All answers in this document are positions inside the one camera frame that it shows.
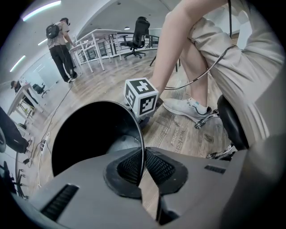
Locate person's right forearm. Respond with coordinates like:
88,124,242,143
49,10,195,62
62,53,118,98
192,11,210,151
148,0,226,92

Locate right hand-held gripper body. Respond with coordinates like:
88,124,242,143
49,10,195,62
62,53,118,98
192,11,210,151
123,77,165,130

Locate black round bucket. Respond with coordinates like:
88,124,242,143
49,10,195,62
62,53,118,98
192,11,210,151
50,100,147,187

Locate right hand-held gripper cable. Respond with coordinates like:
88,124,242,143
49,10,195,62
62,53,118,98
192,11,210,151
164,0,238,90

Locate white metal table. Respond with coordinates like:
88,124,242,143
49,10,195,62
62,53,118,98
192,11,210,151
69,28,123,74
8,82,45,119

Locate black office chair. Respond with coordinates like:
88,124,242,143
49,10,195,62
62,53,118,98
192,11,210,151
120,17,151,60
32,82,50,99

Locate black stool with chrome legs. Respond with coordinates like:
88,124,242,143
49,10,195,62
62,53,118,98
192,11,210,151
194,94,250,160

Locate person's right grey shoe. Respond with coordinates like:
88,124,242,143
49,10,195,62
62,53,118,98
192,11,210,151
162,97,212,123

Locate black floor cable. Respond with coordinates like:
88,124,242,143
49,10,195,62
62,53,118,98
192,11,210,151
43,84,74,144

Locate person's right leg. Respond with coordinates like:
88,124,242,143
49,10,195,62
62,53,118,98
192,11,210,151
178,37,210,108

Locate beige shorts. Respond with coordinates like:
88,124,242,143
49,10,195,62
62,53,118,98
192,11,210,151
187,0,285,144

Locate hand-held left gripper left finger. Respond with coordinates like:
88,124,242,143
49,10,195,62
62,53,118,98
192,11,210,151
29,147,157,229

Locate white power strip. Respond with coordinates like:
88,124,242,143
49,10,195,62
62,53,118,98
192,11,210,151
41,132,51,155

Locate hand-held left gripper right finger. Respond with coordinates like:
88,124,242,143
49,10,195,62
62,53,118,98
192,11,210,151
144,146,232,229

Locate white floor cable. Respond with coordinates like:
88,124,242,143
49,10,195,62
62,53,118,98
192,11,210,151
37,152,46,189

